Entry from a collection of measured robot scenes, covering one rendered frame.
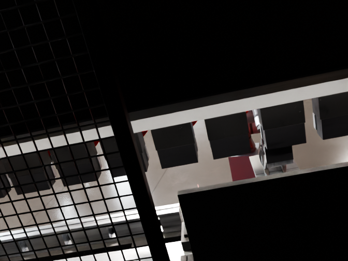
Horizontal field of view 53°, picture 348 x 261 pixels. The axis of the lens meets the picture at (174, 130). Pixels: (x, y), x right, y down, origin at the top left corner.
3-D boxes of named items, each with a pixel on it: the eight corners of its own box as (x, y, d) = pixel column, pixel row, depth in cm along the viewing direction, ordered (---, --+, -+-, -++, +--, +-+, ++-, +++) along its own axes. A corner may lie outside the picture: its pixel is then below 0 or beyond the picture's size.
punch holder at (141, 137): (150, 161, 143) (140, 124, 137) (148, 171, 135) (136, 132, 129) (115, 168, 145) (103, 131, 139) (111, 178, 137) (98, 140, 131)
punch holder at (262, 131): (301, 133, 136) (296, 93, 130) (307, 142, 128) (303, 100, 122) (261, 141, 137) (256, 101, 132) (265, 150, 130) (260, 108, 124)
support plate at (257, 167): (288, 151, 164) (287, 149, 164) (304, 179, 140) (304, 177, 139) (249, 158, 166) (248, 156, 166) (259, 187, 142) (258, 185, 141)
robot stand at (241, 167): (248, 237, 263) (232, 144, 236) (273, 237, 256) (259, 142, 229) (246, 255, 247) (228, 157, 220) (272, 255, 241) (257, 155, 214)
